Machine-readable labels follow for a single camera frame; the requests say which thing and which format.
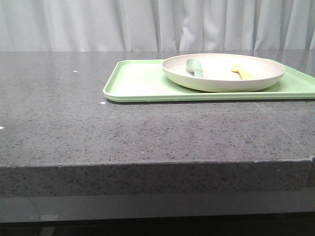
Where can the cream round plate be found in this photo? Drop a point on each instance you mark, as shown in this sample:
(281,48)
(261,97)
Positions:
(217,74)

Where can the yellow plastic fork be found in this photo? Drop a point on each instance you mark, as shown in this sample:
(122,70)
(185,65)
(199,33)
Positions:
(244,74)

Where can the light green tray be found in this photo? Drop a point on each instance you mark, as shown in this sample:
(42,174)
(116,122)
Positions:
(144,81)

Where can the green plastic spoon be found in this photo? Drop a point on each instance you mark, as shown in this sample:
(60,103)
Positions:
(195,67)

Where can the white curtain backdrop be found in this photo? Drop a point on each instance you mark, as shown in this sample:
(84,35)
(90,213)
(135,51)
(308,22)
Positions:
(155,25)

